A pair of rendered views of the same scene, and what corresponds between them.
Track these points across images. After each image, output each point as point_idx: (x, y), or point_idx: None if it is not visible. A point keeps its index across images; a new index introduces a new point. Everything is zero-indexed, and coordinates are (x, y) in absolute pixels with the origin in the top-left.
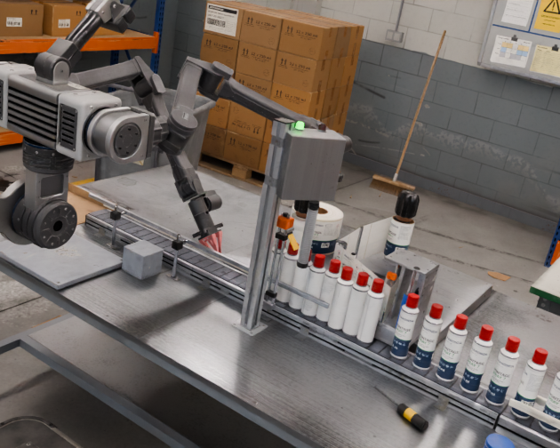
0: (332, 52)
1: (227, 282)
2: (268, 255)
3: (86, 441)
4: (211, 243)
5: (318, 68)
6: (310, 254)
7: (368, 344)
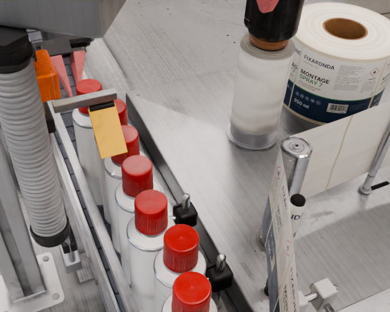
0: None
1: (61, 161)
2: None
3: None
4: (72, 70)
5: None
6: (140, 182)
7: None
